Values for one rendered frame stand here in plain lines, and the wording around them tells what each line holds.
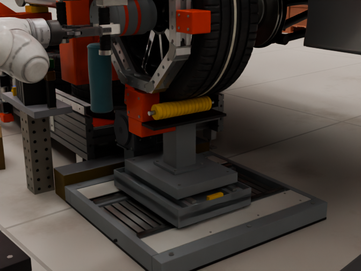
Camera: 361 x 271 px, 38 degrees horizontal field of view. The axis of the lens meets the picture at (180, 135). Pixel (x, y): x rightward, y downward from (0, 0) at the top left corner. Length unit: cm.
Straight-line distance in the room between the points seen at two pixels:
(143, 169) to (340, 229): 84
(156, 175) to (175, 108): 32
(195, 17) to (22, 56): 57
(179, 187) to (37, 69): 83
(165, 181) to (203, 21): 67
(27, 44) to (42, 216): 111
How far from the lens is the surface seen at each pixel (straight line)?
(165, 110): 192
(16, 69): 139
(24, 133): 253
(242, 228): 203
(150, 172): 214
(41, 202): 249
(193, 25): 167
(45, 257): 205
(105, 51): 171
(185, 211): 197
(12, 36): 142
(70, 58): 238
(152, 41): 206
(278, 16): 219
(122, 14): 186
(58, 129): 288
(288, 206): 223
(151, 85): 190
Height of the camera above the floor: 102
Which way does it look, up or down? 18 degrees down
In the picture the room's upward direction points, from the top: straight up
